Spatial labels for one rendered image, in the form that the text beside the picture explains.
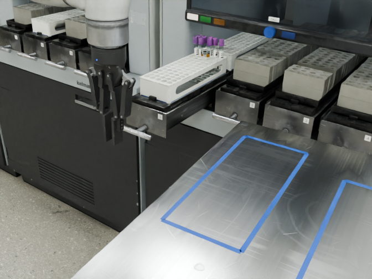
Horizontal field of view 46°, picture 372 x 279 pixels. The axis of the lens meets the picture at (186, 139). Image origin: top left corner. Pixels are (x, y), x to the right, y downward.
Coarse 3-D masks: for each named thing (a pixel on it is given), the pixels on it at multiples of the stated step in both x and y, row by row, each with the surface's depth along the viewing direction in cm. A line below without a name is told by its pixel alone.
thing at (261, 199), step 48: (240, 144) 93; (288, 144) 94; (192, 192) 77; (240, 192) 78; (288, 192) 78; (336, 192) 79; (144, 240) 66; (192, 240) 67; (240, 240) 67; (288, 240) 67; (336, 240) 67
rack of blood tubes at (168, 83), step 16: (176, 64) 123; (192, 64) 124; (208, 64) 125; (224, 64) 130; (144, 80) 113; (160, 80) 112; (176, 80) 113; (192, 80) 128; (208, 80) 125; (160, 96) 112; (176, 96) 113
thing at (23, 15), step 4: (16, 8) 172; (20, 8) 171; (24, 8) 171; (16, 12) 173; (20, 12) 172; (24, 12) 170; (28, 12) 169; (32, 12) 169; (16, 16) 174; (20, 16) 173; (24, 16) 171; (28, 16) 170; (32, 16) 169; (16, 20) 175; (20, 20) 174; (24, 20) 172; (28, 20) 171
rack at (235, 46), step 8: (224, 40) 145; (232, 40) 146; (240, 40) 146; (248, 40) 146; (256, 40) 147; (264, 40) 149; (224, 48) 138; (232, 48) 138; (240, 48) 139; (248, 48) 140; (232, 56) 133; (232, 64) 134
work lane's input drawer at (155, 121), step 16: (224, 80) 130; (144, 96) 115; (192, 96) 118; (208, 96) 124; (144, 112) 113; (160, 112) 109; (176, 112) 112; (192, 112) 119; (128, 128) 112; (144, 128) 113; (160, 128) 112
